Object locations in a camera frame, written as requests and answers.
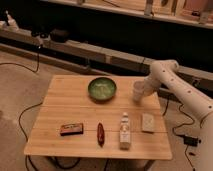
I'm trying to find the white ceramic cup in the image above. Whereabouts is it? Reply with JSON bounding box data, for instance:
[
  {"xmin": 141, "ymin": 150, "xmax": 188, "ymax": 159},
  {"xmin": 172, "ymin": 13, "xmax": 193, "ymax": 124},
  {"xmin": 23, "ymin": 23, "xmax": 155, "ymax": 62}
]
[{"xmin": 133, "ymin": 81, "xmax": 144, "ymax": 102}]

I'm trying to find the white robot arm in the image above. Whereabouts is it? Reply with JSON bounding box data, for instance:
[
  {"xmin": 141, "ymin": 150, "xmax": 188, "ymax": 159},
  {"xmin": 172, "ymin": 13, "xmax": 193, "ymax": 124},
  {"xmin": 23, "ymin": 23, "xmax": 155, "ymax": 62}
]
[{"xmin": 142, "ymin": 60, "xmax": 213, "ymax": 171}]

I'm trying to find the green ceramic bowl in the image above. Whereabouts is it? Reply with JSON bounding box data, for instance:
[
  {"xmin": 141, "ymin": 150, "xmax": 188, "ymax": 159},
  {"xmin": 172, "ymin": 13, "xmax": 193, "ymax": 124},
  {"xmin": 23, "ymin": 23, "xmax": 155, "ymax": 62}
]
[{"xmin": 88, "ymin": 77, "xmax": 117, "ymax": 101}]

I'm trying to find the white sponge block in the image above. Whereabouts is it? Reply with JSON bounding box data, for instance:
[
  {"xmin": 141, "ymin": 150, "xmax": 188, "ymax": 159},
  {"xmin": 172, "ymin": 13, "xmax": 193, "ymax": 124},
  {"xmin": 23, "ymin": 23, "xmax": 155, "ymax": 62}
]
[{"xmin": 141, "ymin": 113, "xmax": 155, "ymax": 133}]

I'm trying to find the white squeeze bottle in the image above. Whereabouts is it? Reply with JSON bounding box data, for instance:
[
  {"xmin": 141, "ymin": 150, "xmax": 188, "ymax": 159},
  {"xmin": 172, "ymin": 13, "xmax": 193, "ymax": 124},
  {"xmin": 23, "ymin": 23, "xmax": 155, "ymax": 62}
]
[{"xmin": 119, "ymin": 112, "xmax": 131, "ymax": 150}]

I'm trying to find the wooden table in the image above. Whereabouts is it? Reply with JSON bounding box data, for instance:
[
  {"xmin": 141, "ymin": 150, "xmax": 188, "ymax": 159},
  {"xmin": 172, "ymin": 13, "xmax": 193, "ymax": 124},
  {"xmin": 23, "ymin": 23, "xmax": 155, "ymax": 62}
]
[{"xmin": 24, "ymin": 75, "xmax": 172, "ymax": 160}]

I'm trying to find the black power adapter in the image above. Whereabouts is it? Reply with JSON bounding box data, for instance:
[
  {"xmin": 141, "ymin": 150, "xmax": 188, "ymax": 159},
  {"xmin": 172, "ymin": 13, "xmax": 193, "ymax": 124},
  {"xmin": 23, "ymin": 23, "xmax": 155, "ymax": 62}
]
[{"xmin": 184, "ymin": 136, "xmax": 198, "ymax": 146}]

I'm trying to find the red chili pepper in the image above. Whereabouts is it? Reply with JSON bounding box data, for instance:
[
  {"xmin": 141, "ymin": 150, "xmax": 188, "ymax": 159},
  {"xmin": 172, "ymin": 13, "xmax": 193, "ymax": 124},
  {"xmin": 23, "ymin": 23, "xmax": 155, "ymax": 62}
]
[{"xmin": 97, "ymin": 123, "xmax": 105, "ymax": 147}]

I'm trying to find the dark rectangular box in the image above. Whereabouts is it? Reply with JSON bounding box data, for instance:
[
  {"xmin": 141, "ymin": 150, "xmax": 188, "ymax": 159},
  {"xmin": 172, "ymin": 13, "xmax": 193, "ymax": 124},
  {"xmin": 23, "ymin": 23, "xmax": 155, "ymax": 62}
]
[{"xmin": 60, "ymin": 123, "xmax": 84, "ymax": 136}]

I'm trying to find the black cable on floor right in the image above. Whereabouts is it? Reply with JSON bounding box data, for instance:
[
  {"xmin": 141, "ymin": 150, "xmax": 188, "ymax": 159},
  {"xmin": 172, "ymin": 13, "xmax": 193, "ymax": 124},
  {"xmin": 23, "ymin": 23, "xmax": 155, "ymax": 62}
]
[{"xmin": 162, "ymin": 96, "xmax": 201, "ymax": 171}]

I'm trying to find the black cable on floor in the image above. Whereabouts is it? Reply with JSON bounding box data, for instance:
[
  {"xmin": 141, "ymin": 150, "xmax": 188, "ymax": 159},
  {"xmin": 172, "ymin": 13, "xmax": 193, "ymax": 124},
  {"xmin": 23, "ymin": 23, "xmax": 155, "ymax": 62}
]
[
  {"xmin": 162, "ymin": 96, "xmax": 201, "ymax": 171},
  {"xmin": 0, "ymin": 44, "xmax": 81, "ymax": 171}
]

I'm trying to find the black cable on floor left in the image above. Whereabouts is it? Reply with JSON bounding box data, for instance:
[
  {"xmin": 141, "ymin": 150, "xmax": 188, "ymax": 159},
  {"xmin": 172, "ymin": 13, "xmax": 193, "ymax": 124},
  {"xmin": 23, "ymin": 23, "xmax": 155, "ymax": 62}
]
[{"xmin": 0, "ymin": 44, "xmax": 81, "ymax": 171}]

